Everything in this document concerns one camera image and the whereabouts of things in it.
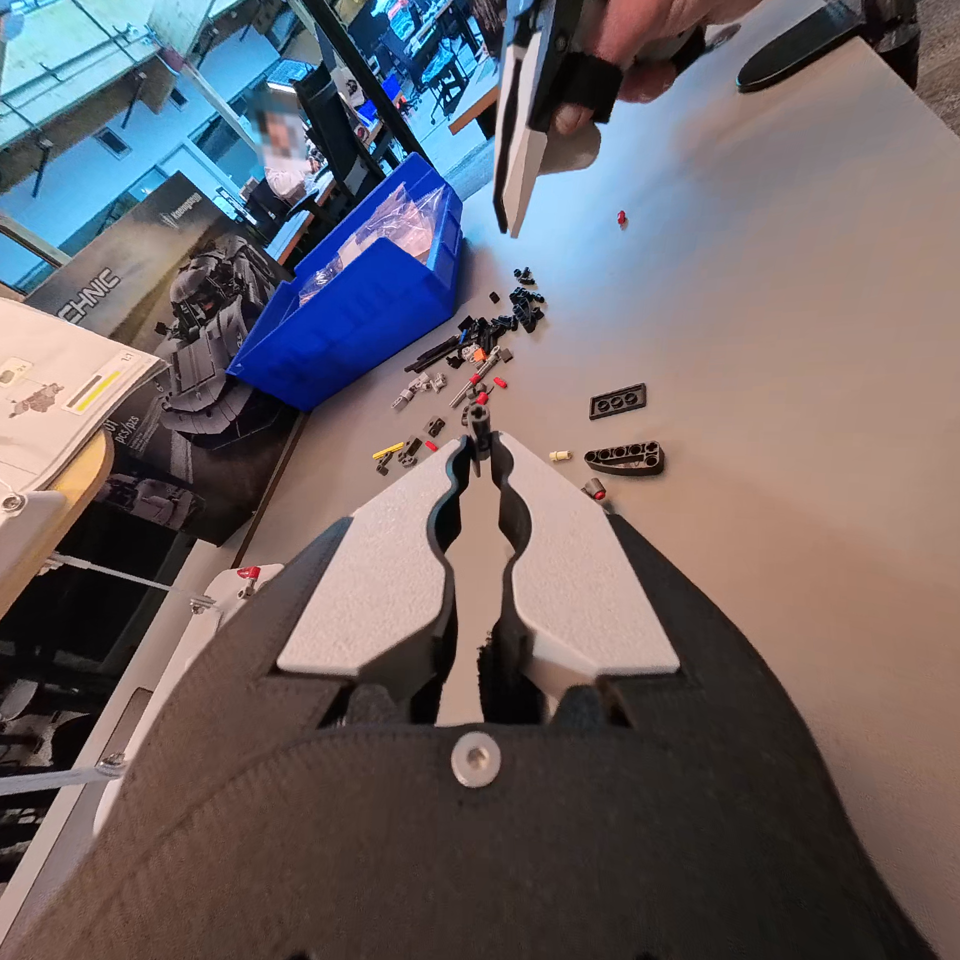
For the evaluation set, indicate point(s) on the white book stand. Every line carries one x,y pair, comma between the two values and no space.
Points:
180,660

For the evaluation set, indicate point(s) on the small black lego assembly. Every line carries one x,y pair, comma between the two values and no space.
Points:
596,489

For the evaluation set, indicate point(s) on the open instruction book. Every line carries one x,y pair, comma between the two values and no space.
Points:
52,375

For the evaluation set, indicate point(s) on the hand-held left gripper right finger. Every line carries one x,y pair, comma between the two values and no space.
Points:
585,592

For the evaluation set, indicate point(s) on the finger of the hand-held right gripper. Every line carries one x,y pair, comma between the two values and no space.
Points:
504,135
529,172

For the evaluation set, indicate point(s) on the cluster of black lego beams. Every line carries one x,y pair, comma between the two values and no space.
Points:
529,300

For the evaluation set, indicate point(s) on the person's right hand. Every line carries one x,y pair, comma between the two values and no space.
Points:
652,19

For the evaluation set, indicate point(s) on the black pole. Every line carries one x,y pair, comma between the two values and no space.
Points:
360,82

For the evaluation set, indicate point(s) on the black curved lego beam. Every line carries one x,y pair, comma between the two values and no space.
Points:
626,466

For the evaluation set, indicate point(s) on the cluster of light grey connectors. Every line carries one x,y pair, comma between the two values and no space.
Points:
420,386

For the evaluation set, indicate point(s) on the pile of black lego pieces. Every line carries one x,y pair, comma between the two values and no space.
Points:
465,341

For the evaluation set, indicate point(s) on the blue plastic bin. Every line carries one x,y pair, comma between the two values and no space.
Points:
352,330

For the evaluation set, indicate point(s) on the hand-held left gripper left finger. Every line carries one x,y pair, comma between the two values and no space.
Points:
375,592

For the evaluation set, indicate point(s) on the clear plastic bags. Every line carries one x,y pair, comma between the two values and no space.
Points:
405,217

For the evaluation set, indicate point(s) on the long grey lego axle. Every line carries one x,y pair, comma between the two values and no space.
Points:
472,382

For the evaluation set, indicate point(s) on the dark printed lego box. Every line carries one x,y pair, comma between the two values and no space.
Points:
210,300

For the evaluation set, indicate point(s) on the black lego plate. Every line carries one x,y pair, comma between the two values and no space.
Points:
619,411

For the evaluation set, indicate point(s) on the red lego lever piece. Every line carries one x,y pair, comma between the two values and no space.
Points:
247,576

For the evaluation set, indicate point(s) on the cluster of dark grey connectors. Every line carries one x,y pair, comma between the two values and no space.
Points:
411,448

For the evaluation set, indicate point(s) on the black armrest pad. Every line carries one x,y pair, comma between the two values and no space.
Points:
795,45

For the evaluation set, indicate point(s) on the yellow lego axle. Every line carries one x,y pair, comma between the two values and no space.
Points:
388,452

